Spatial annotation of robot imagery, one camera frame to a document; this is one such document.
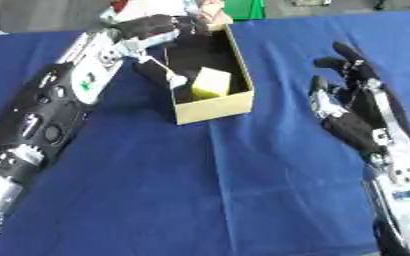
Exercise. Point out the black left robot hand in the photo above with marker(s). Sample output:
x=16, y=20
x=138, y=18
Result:
x=156, y=30

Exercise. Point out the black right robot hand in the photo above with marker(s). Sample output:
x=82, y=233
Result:
x=354, y=103

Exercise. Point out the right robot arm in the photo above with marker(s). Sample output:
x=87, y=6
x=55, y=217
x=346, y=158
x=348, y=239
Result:
x=404, y=186

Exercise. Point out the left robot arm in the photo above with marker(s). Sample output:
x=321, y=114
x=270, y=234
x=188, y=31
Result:
x=45, y=113

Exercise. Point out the tan cardboard box black inside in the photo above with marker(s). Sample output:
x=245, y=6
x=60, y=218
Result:
x=214, y=100

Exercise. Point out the green box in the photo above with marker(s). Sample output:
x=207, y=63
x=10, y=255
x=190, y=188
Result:
x=244, y=8

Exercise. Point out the person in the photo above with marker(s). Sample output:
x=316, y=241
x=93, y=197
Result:
x=167, y=10

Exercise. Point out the yellow block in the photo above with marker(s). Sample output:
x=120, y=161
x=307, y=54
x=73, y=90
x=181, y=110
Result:
x=212, y=82

